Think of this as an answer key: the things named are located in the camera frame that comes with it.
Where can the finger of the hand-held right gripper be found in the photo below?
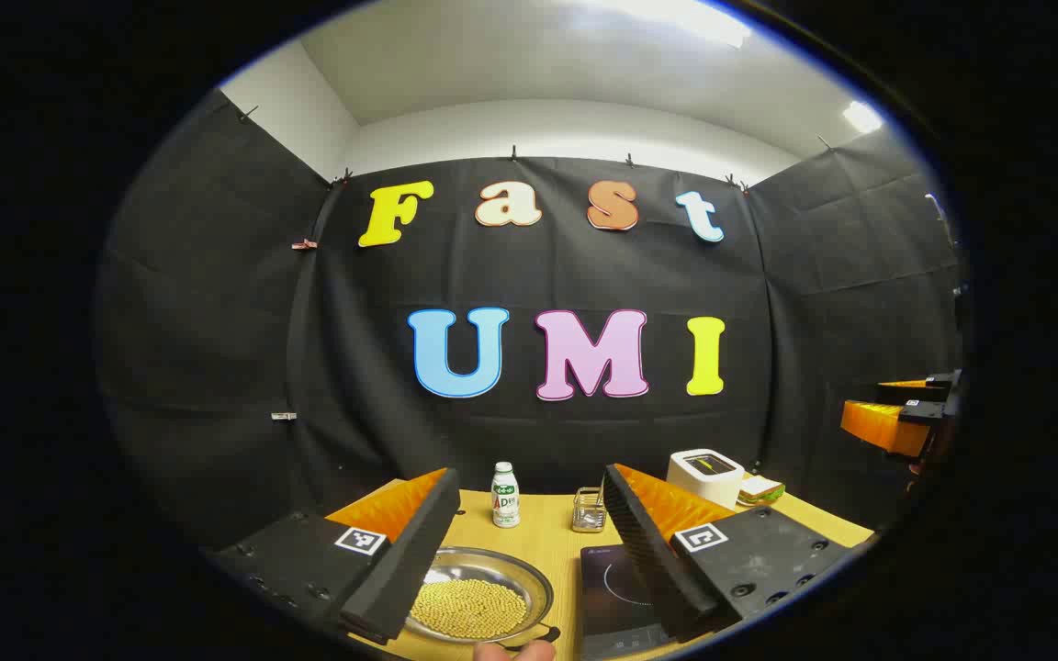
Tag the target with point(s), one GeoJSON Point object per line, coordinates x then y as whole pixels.
{"type": "Point", "coordinates": [910, 392]}
{"type": "Point", "coordinates": [878, 424]}

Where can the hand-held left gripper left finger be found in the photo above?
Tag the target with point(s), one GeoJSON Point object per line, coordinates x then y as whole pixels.
{"type": "Point", "coordinates": [410, 560]}

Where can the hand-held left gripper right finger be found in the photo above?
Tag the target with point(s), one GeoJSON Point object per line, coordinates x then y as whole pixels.
{"type": "Point", "coordinates": [648, 560]}

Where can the black induction cooktop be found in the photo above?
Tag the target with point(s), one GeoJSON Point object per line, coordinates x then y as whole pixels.
{"type": "Point", "coordinates": [616, 597]}

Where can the pile of yellow beans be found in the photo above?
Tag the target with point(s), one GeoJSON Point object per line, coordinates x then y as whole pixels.
{"type": "Point", "coordinates": [469, 608]}

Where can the stainless steel pot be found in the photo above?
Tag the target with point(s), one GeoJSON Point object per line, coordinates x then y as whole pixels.
{"type": "Point", "coordinates": [534, 574]}

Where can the white toaster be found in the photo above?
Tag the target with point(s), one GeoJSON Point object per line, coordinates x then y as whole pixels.
{"type": "Point", "coordinates": [703, 477]}

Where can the small white drink bottle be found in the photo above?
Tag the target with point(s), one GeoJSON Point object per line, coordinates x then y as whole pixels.
{"type": "Point", "coordinates": [505, 500]}

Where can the sandwich with lettuce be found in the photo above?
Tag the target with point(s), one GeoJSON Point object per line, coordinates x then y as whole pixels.
{"type": "Point", "coordinates": [761, 489]}

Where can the ceiling light strip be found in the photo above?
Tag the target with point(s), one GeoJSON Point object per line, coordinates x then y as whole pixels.
{"type": "Point", "coordinates": [862, 117]}

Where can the black backdrop cloth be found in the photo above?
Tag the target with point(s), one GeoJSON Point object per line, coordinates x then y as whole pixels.
{"type": "Point", "coordinates": [217, 321]}

